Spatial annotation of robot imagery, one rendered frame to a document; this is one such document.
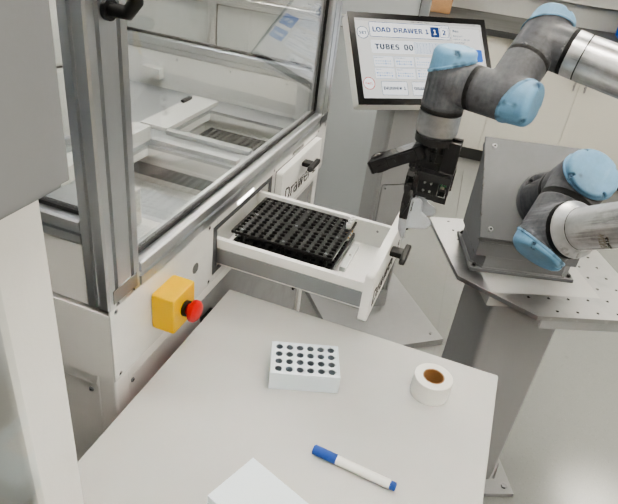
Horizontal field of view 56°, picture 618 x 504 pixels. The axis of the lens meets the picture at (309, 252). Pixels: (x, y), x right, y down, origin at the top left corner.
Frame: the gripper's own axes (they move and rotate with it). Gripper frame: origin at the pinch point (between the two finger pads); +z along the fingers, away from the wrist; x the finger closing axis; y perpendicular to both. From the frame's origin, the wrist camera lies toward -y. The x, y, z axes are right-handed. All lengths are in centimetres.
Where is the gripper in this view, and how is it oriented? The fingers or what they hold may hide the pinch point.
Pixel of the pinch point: (402, 226)
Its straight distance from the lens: 117.3
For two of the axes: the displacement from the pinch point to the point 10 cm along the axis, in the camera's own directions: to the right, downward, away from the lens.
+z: -1.1, 8.4, 5.3
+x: 3.6, -4.6, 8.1
